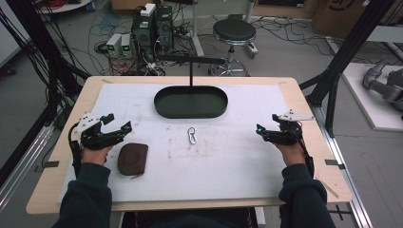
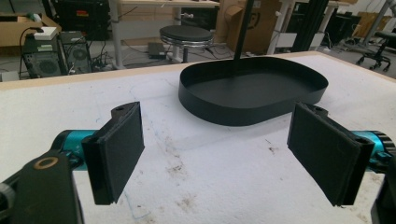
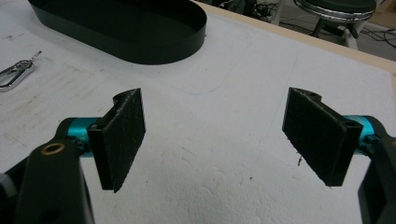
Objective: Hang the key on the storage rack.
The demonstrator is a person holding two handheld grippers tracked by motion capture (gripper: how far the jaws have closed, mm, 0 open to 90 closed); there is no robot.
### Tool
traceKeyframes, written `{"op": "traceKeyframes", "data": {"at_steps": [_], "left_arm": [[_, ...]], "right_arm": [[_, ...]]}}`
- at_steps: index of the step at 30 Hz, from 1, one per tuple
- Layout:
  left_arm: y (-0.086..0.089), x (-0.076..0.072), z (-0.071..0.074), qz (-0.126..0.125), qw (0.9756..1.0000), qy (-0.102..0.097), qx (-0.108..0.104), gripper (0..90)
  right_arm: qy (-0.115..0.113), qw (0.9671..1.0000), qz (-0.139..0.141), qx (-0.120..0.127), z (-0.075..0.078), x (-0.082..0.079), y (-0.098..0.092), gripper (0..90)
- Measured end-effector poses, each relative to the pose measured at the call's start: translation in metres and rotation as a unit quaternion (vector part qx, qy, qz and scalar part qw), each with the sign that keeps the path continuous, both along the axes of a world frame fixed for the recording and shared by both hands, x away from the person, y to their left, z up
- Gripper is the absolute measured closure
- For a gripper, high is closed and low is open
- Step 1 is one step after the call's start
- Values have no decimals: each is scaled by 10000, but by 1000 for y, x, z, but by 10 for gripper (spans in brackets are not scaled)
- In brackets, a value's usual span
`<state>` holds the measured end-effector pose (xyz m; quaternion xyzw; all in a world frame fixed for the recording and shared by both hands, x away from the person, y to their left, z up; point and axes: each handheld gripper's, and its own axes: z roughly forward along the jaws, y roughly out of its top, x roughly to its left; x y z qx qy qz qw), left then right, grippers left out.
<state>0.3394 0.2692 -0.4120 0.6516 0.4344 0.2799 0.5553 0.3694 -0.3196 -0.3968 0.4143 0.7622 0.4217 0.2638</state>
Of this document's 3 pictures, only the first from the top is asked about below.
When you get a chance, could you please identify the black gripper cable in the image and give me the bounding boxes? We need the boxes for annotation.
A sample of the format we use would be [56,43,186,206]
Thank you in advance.
[294,126,316,179]
[67,123,83,178]

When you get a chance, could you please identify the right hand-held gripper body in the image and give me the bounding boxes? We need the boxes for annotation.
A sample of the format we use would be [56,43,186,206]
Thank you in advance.
[263,108,316,147]

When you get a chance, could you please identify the white desk leg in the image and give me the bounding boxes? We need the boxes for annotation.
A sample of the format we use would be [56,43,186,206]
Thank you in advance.
[189,0,206,58]

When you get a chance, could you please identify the white floor board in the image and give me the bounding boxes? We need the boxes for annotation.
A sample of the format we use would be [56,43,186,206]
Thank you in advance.
[341,62,403,133]

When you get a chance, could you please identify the black tape mark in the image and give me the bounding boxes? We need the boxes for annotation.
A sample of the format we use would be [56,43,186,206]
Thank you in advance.
[33,161,61,174]
[324,159,347,171]

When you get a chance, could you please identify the silver carabiner clip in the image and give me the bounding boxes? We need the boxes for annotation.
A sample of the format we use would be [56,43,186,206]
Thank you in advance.
[186,126,198,145]

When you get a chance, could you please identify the person's left hand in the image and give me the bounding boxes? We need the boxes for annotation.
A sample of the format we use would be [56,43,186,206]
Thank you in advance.
[81,144,116,167]

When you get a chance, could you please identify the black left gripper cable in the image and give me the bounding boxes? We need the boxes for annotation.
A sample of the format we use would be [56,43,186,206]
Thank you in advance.
[67,123,83,178]

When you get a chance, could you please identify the white box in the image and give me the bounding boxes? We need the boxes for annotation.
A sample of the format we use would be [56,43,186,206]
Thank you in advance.
[140,3,157,18]

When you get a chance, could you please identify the cardboard box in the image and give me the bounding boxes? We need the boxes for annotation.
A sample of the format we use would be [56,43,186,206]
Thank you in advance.
[311,0,369,40]

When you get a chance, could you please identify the tangle of floor cables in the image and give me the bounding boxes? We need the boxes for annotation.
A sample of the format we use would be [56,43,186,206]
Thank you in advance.
[63,6,198,77]

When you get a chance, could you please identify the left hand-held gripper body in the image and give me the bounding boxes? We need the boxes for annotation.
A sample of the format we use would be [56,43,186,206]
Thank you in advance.
[73,111,125,151]

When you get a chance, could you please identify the white table mat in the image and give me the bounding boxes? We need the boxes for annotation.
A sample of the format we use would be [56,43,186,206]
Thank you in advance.
[57,83,297,203]

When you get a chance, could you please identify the brown pouch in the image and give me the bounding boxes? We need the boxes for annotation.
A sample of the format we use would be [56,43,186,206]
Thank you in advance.
[116,142,149,179]

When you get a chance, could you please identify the grey power supply unit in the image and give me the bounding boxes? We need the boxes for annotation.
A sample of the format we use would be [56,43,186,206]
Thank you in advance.
[120,33,134,60]
[106,32,124,59]

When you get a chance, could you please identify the aluminium rail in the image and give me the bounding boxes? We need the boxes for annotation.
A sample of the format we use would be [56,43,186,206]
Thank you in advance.
[311,104,375,228]
[0,123,55,211]

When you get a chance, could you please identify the black oval tray hanger stand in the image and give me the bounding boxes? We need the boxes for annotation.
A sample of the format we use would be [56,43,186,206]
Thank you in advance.
[153,54,229,120]

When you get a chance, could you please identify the black computer tower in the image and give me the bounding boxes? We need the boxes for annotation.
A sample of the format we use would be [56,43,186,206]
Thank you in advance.
[130,10,157,62]
[155,4,175,54]

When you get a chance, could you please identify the person's right hand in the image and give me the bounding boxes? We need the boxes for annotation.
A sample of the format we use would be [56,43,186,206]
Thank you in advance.
[273,142,308,167]

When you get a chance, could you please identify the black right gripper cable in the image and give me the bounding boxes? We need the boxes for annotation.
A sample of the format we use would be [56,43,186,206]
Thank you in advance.
[294,126,316,179]

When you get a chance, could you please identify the black round stool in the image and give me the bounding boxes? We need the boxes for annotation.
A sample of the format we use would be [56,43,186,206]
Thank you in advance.
[208,18,259,78]

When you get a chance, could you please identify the black frame post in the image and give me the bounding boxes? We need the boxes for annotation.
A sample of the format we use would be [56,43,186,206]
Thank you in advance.
[5,0,92,103]
[298,0,396,138]

